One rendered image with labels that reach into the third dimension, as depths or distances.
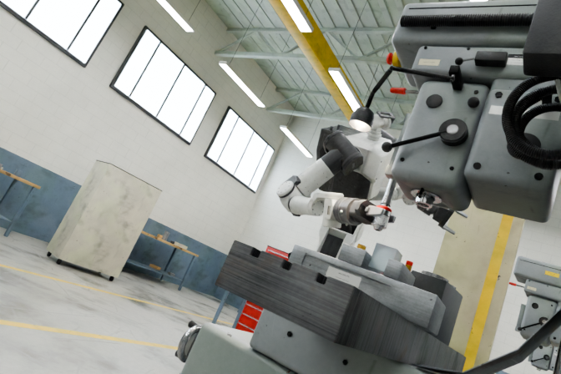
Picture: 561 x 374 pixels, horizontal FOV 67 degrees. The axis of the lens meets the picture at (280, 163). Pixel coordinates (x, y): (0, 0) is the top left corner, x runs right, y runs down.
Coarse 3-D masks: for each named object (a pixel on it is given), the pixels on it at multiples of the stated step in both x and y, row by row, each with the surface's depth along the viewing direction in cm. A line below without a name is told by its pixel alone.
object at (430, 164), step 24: (432, 96) 119; (456, 96) 116; (480, 96) 113; (432, 120) 116; (408, 144) 117; (432, 144) 113; (408, 168) 114; (432, 168) 111; (456, 168) 108; (408, 192) 122; (456, 192) 109
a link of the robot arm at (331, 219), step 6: (342, 198) 142; (324, 204) 148; (330, 204) 145; (336, 204) 141; (324, 210) 147; (330, 210) 144; (336, 210) 140; (324, 216) 147; (330, 216) 144; (336, 216) 140; (324, 222) 146; (330, 222) 145; (336, 222) 145; (336, 228) 146
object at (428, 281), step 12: (420, 276) 141; (432, 276) 139; (420, 288) 140; (432, 288) 138; (444, 288) 136; (444, 300) 137; (456, 300) 146; (444, 312) 139; (456, 312) 148; (444, 324) 140; (444, 336) 142
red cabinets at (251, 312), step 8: (272, 248) 665; (280, 256) 652; (248, 304) 641; (248, 312) 635; (256, 312) 630; (240, 320) 635; (248, 320) 630; (256, 320) 624; (240, 328) 629; (248, 328) 625
